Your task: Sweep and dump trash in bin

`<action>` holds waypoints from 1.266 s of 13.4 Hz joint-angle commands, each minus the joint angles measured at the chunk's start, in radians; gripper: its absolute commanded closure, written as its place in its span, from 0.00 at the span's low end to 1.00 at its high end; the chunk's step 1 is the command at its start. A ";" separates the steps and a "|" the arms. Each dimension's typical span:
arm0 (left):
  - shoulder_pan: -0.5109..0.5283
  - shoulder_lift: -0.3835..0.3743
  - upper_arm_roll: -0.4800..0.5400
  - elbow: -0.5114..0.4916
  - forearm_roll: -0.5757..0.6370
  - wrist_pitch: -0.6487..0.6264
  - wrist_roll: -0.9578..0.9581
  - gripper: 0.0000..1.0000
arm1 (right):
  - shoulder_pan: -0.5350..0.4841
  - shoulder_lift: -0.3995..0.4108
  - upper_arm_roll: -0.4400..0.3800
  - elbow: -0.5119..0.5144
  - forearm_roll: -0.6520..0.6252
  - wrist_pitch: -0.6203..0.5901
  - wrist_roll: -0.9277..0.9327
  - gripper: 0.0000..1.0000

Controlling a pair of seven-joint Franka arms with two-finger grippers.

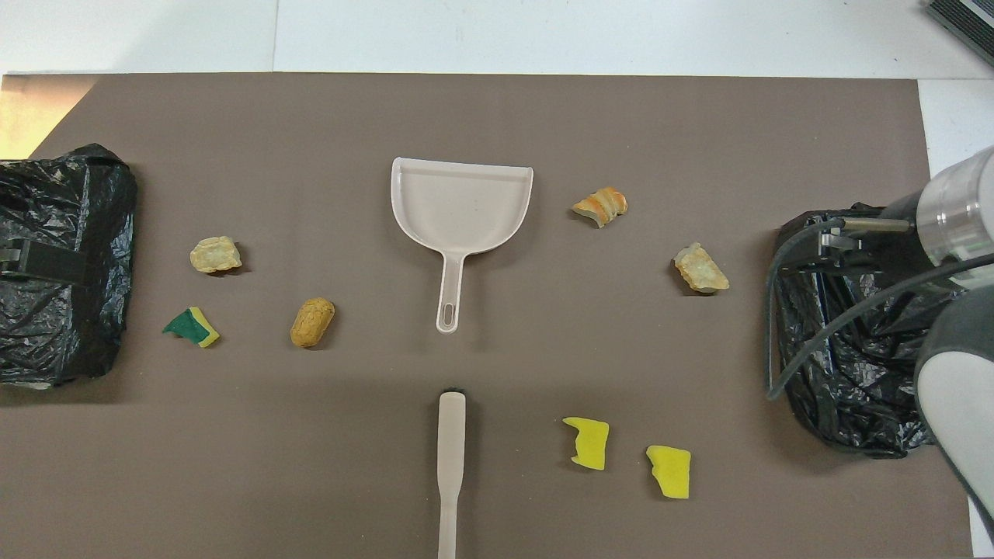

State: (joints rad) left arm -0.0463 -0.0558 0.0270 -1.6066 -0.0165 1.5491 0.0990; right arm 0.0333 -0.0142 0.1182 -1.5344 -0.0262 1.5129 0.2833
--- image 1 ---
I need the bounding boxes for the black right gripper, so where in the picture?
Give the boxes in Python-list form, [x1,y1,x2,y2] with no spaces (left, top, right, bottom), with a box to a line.
[779,203,925,277]

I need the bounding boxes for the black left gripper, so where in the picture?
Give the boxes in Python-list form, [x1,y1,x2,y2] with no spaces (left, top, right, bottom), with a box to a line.
[0,239,88,286]

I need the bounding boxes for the green and yellow sponge piece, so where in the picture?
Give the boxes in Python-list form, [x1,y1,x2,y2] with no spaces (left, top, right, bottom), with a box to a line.
[162,306,221,349]

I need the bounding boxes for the pale yellow bread chunk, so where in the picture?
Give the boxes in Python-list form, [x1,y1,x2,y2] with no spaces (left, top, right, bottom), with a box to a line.
[189,236,243,275]

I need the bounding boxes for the brown bread roll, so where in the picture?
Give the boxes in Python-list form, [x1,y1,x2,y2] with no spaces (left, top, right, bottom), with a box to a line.
[290,297,336,349]

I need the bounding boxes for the pale pink plastic dustpan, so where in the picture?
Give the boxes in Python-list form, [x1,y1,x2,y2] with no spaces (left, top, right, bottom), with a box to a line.
[391,157,535,335]

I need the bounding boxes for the pale pink hand brush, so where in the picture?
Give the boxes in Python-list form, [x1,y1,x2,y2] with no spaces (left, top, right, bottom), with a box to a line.
[437,387,467,559]

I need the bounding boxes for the open black bag lined bin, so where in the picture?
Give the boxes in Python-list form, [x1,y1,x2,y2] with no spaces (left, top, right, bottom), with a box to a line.
[773,202,994,459]

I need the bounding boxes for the black bag covered box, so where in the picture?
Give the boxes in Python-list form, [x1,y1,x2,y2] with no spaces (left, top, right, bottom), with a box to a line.
[0,143,139,389]

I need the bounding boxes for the pale yellow rock chunk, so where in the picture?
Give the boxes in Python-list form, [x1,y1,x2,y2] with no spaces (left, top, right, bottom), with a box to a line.
[673,241,731,294]

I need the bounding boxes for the orange striped bread piece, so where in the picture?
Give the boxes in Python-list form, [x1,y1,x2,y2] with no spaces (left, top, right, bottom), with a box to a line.
[572,186,629,229]

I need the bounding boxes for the grey ribbed device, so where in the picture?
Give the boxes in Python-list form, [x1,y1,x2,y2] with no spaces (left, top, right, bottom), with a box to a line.
[924,0,994,67]

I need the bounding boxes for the large brown table mat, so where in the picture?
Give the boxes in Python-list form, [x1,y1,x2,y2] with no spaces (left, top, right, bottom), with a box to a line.
[0,72,975,559]

